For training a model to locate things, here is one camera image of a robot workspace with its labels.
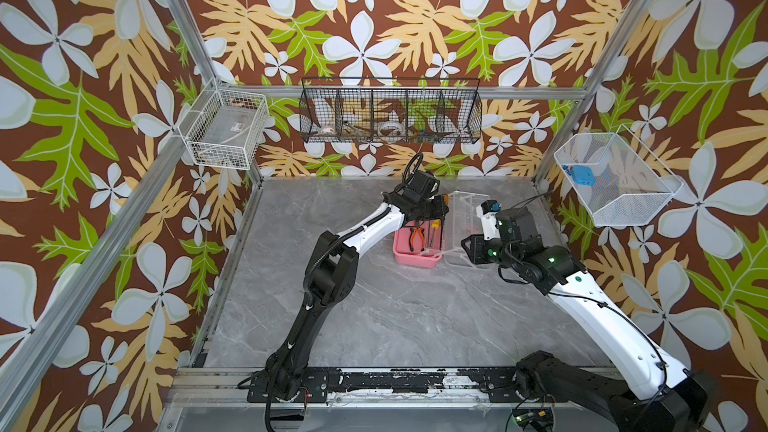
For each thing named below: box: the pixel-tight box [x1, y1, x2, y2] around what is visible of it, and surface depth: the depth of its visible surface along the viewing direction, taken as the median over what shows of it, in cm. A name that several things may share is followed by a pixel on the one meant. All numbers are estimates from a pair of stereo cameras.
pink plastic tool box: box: [392, 219, 442, 268], surface depth 97 cm
